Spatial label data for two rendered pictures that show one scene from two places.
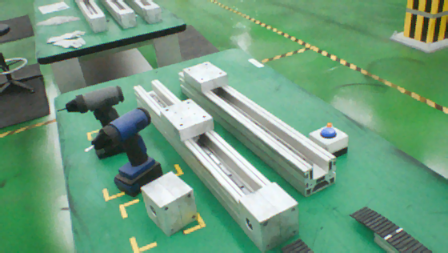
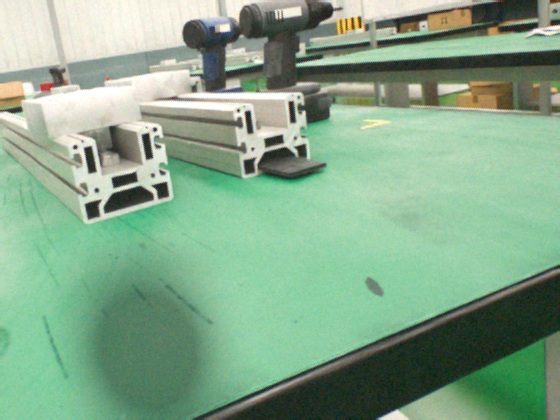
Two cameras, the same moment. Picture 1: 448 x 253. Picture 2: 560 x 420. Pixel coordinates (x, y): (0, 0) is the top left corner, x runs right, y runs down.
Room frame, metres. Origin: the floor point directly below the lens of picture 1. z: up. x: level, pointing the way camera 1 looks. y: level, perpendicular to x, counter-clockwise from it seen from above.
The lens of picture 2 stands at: (2.04, 0.18, 0.93)
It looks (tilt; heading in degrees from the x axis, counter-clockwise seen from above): 12 degrees down; 180
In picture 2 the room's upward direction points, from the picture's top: 9 degrees counter-clockwise
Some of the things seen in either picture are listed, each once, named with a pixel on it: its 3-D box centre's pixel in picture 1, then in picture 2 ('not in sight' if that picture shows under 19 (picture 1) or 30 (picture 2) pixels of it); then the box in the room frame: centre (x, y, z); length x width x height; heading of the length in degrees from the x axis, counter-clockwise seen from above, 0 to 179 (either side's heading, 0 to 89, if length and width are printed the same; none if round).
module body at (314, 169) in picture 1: (240, 116); (51, 140); (1.16, -0.06, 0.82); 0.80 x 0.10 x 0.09; 25
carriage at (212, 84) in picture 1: (206, 79); (79, 120); (1.38, 0.04, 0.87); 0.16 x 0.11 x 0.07; 25
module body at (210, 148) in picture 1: (189, 135); (152, 119); (1.08, 0.11, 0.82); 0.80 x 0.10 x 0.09; 25
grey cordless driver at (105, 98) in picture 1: (97, 123); (299, 60); (1.11, 0.39, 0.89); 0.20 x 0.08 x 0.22; 109
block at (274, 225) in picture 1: (273, 214); not in sight; (0.68, -0.09, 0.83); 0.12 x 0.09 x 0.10; 115
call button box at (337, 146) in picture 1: (326, 143); not in sight; (0.95, -0.29, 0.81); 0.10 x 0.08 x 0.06; 115
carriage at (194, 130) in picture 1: (186, 122); (147, 94); (1.08, 0.11, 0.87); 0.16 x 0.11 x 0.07; 25
